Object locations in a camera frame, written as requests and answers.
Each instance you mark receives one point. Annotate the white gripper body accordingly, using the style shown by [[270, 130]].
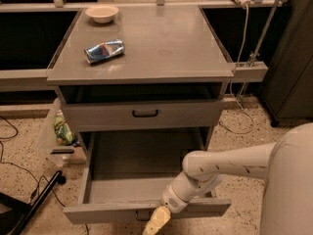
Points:
[[173, 198]]

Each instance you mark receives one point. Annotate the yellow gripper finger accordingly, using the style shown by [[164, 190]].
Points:
[[159, 218]]

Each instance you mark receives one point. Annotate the grey drawer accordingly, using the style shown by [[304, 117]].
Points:
[[127, 172], [142, 115]]

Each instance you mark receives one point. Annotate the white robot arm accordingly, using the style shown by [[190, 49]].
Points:
[[286, 167]]

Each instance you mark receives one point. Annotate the grey top drawer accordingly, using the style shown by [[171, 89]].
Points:
[[142, 115]]

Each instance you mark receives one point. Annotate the grey drawer cabinet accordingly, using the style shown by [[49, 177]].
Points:
[[170, 55]]

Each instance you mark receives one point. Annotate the green snack bag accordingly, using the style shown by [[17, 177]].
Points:
[[64, 136]]

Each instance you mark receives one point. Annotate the clear plastic bin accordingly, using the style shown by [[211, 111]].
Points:
[[47, 145]]

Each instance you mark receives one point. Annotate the black stand leg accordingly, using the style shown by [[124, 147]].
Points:
[[15, 214]]

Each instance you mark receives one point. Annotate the dark grey cabinet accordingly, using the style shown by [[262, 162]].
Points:
[[287, 89]]

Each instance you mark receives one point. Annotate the white bowl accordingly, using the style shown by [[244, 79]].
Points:
[[103, 14]]

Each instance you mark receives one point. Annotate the metal diagonal rod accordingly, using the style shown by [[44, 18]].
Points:
[[248, 65]]

